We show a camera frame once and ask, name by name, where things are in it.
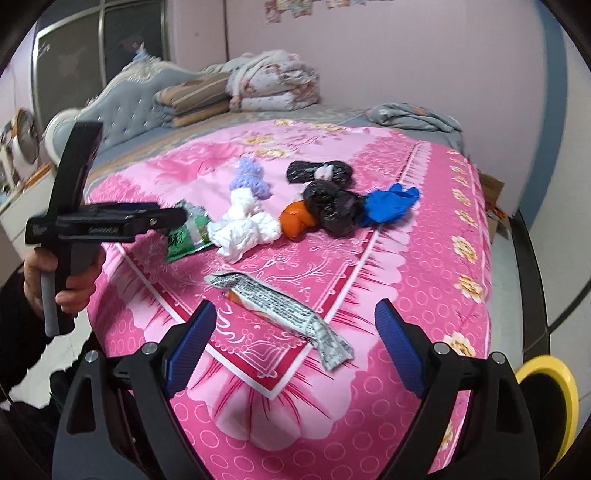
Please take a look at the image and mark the bed with grey patterned sheet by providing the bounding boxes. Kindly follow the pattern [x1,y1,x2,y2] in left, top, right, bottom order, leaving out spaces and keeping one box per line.
[85,104,465,185]

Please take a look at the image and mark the green snack wrapper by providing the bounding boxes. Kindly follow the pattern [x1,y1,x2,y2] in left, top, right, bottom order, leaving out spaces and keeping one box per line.
[165,199,218,264]

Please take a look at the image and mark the person's left hand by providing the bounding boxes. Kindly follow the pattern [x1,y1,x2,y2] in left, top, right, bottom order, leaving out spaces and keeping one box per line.
[23,247,107,319]

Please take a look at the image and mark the silver snack wrapper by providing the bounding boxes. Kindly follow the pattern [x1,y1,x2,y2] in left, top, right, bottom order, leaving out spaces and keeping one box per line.
[205,272,354,372]

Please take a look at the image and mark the wardrobe with dark glass doors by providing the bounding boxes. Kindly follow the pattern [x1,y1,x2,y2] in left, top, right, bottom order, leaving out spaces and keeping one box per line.
[30,0,167,121]

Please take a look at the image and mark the large black plastic bag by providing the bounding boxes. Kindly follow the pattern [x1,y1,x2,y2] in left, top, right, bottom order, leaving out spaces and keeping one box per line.
[303,181,368,238]

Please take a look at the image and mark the white crumpled tissue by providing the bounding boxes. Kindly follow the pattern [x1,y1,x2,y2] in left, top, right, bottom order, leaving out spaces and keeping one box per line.
[206,187,282,264]

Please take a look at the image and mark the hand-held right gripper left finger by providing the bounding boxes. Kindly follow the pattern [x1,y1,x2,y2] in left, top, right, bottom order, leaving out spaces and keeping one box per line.
[52,301,218,480]

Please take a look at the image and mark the grey tufted headboard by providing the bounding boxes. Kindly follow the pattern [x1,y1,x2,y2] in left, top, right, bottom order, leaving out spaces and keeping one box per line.
[44,60,211,153]

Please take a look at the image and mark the row of floral wall pictures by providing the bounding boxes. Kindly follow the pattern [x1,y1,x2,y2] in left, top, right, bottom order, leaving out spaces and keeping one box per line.
[264,0,393,19]

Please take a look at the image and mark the pink floral blanket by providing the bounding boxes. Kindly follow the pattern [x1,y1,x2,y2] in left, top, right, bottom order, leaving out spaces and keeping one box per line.
[85,119,491,480]

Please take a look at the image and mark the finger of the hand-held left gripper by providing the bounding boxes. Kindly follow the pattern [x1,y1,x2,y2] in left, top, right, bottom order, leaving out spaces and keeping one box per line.
[107,202,160,214]
[124,208,188,241]

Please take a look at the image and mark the folded striped quilt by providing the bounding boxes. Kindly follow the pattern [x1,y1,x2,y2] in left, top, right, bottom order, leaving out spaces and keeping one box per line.
[154,72,232,129]

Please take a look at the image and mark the cardboard box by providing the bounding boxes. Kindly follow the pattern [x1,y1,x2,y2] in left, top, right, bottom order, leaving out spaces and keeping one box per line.
[478,171,509,245]

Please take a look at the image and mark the folded floral quilt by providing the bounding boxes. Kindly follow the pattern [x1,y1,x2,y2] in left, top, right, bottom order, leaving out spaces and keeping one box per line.
[205,51,321,112]

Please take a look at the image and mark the white desk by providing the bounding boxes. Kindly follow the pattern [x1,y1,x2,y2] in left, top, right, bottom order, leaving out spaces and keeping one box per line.
[0,161,61,259]

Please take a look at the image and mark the purple crumpled cloth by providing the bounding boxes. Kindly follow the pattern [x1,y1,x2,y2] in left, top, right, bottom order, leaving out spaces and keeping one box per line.
[229,157,269,201]

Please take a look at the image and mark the blue rubber glove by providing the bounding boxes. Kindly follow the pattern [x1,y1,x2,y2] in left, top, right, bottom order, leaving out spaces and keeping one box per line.
[358,183,421,228]

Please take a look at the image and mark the grey-blue crumpled cloth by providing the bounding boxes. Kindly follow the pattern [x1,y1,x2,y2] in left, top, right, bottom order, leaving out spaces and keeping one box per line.
[366,102,464,148]

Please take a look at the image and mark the round white desk fan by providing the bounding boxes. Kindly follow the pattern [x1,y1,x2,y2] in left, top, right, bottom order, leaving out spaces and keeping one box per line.
[11,108,42,164]

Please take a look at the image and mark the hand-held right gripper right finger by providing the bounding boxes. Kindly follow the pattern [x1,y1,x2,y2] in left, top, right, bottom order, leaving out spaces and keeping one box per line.
[374,299,541,480]

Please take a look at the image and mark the orange peel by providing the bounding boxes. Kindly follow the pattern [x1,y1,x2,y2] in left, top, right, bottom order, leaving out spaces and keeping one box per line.
[280,200,319,241]

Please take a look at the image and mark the blue door frame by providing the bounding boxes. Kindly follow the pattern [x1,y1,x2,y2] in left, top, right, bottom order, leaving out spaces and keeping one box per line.
[531,9,573,333]

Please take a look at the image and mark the small black plastic bag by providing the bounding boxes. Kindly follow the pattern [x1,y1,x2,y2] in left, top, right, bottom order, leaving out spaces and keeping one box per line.
[286,160,355,188]

